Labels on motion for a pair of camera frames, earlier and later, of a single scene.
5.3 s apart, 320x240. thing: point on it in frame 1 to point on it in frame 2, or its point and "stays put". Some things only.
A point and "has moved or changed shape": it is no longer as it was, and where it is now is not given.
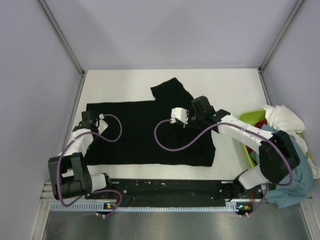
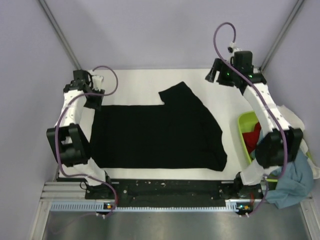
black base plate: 230,192 stays put
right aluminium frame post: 282,33 stays put
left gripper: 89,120 to 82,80
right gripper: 190,113 to 220,66
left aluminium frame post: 64,40 stays put
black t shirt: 142,133 has moved or changed shape
